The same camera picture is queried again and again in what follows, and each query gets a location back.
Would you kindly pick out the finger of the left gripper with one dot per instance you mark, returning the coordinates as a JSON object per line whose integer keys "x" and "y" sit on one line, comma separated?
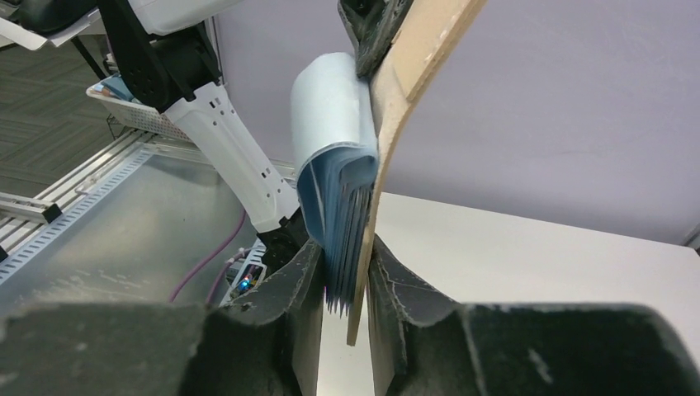
{"x": 371, "y": 26}

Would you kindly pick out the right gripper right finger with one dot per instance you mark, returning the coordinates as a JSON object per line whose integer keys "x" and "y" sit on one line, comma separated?
{"x": 426, "y": 343}

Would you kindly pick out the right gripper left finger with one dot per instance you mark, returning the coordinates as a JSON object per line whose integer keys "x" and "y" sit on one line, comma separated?
{"x": 263, "y": 343}

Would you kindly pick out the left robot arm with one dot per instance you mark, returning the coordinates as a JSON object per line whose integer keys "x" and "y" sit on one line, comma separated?
{"x": 168, "y": 63}

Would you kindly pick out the white mesh basket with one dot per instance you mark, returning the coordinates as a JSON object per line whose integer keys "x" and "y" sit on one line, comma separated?
{"x": 116, "y": 97}

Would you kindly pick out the white slotted cable duct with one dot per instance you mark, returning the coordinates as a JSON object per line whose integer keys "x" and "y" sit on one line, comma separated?
{"x": 46, "y": 234}

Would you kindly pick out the aluminium rail frame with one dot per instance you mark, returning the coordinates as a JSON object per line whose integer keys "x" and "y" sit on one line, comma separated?
{"x": 24, "y": 216}

